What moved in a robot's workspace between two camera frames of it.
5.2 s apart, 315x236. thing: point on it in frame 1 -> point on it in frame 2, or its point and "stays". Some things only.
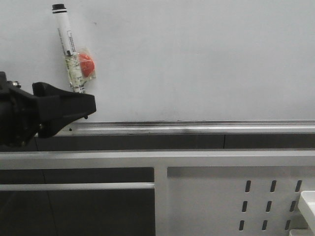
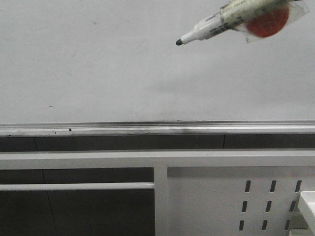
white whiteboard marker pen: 69,48 -> 235,15
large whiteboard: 173,60 stays
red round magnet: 87,65 -> 269,23
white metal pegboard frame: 197,192 stays
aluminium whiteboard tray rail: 182,128 stays
